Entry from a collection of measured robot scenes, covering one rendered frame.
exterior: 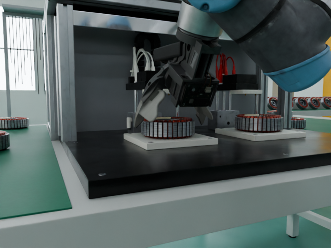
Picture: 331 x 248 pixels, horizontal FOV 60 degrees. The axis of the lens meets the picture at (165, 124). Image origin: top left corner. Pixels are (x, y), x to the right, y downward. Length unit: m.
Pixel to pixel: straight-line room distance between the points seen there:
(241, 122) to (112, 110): 0.35
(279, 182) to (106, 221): 0.24
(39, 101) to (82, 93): 6.15
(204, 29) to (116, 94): 0.42
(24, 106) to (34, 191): 6.57
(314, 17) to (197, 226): 0.28
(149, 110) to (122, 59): 0.33
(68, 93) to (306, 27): 0.46
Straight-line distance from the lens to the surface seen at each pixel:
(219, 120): 0.81
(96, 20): 0.67
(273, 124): 0.69
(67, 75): 0.64
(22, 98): 6.95
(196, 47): 0.47
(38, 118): 6.96
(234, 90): 0.76
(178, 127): 0.55
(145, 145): 0.52
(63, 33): 0.64
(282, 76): 0.39
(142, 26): 0.69
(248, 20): 0.36
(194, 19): 0.46
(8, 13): 4.26
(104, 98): 0.81
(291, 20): 0.38
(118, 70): 0.82
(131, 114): 0.71
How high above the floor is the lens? 0.86
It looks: 6 degrees down
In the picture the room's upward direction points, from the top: straight up
